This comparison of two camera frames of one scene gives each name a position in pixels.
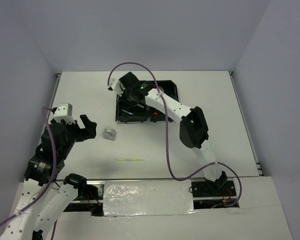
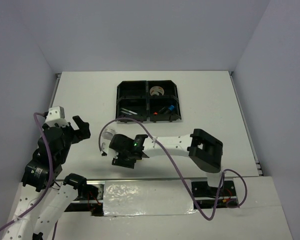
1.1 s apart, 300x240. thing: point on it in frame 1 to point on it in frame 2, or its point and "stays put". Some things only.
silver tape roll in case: x=109 y=133 stays put
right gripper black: x=123 y=97 to x=119 y=160
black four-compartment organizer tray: x=126 y=111 stays put
